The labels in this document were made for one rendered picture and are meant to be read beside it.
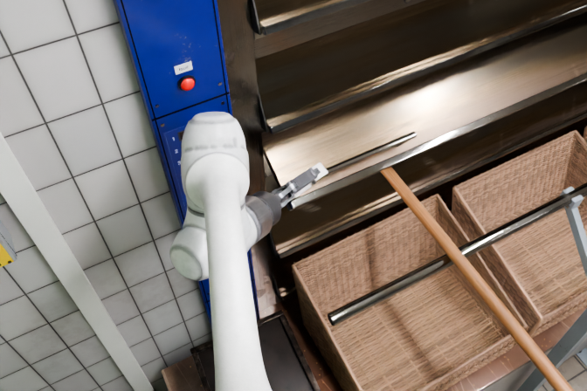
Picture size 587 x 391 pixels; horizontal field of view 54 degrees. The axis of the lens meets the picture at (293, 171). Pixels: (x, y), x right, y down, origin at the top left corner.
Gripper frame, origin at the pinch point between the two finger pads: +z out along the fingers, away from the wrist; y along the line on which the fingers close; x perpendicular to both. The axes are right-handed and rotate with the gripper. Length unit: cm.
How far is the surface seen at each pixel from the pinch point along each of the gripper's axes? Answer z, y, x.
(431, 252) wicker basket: 72, 33, 43
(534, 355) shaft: 4, -15, 58
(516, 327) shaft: 7, -14, 52
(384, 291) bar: 1.8, 4.1, 30.5
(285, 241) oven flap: 17.9, 34.4, 7.6
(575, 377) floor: 113, 44, 124
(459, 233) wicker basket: 63, 15, 40
